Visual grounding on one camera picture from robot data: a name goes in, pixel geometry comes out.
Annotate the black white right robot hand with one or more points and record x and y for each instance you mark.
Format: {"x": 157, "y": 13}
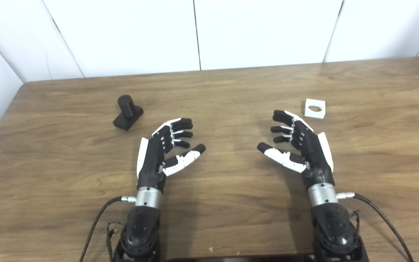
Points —
{"x": 316, "y": 156}

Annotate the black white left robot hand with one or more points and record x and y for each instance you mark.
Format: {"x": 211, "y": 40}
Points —
{"x": 151, "y": 160}

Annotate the white square piece with hole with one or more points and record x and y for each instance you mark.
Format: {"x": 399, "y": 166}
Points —
{"x": 308, "y": 112}

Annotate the black peg with square base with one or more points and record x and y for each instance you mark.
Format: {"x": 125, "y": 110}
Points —
{"x": 126, "y": 105}

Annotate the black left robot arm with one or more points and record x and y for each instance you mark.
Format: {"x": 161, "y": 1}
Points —
{"x": 142, "y": 229}

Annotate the black robot torso edge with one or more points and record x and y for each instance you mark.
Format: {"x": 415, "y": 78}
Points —
{"x": 231, "y": 259}

